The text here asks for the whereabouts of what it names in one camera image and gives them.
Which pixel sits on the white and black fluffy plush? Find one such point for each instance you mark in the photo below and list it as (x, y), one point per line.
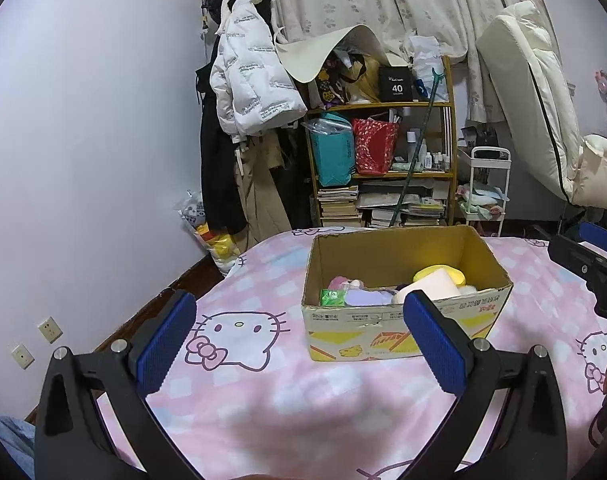
(467, 288)

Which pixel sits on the row of small bottles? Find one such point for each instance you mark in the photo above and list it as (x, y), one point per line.
(426, 160)

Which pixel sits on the teal bag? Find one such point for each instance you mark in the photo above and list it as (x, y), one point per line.
(333, 155)

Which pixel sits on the red patterned bag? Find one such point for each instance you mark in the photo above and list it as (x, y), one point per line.
(373, 145)

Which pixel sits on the black cardboard box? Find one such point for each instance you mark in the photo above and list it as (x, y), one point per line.
(396, 85)

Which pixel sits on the clear plastic bag of toys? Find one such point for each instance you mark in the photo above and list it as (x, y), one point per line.
(218, 245)

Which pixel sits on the pale patterned curtain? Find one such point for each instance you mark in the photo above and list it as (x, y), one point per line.
(383, 0)

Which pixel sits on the white mattress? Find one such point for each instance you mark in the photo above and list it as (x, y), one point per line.
(523, 85)

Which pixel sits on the cream foam sheet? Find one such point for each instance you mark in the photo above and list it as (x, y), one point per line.
(308, 55)

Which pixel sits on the white plastic bag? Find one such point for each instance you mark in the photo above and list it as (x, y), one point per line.
(426, 60)

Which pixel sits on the beige garment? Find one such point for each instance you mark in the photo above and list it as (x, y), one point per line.
(258, 195)

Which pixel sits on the white puffer jacket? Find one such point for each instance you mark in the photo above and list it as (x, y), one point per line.
(248, 75)

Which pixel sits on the small pink fan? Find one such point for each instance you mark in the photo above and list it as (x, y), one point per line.
(603, 80)

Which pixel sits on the person's jeans leg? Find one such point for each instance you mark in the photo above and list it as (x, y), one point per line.
(8, 440)

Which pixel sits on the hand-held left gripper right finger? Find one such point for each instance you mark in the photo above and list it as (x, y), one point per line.
(433, 345)

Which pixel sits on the white wall socket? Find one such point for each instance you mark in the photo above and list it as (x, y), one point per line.
(22, 356)
(50, 329)

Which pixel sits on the black coat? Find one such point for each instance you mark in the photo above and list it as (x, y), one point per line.
(218, 170)

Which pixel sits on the yellow plush with clip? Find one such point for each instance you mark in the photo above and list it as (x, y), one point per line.
(438, 272)

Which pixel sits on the brown tote bag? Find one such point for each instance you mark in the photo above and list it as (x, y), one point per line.
(363, 80)

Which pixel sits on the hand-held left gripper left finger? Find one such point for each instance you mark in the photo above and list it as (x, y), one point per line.
(166, 342)

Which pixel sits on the stack of books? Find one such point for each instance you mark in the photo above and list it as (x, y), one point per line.
(338, 205)

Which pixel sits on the wooden shelf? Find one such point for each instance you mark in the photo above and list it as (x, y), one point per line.
(383, 106)

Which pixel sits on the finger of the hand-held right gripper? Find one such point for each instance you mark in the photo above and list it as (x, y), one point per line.
(573, 252)
(601, 235)

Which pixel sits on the green packet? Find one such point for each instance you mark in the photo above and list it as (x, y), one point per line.
(332, 297)

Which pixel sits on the white trolley cart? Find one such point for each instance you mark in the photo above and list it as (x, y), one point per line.
(488, 151)

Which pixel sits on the purple soft toy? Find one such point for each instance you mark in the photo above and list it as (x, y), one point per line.
(368, 297)

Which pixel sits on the dark hanging garment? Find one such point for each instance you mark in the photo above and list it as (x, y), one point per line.
(293, 185)

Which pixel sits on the cream foam block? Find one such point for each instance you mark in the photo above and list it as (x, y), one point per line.
(428, 285)

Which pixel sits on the pink bear plush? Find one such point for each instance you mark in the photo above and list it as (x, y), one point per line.
(339, 282)

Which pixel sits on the green pole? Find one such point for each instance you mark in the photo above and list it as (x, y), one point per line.
(418, 145)

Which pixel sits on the cream quilted duvet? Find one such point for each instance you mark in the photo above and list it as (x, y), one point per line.
(603, 170)

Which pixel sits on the printed cardboard box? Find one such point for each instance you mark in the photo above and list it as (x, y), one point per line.
(383, 255)

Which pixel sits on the pink printed bed sheet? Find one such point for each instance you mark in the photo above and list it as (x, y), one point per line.
(283, 400)

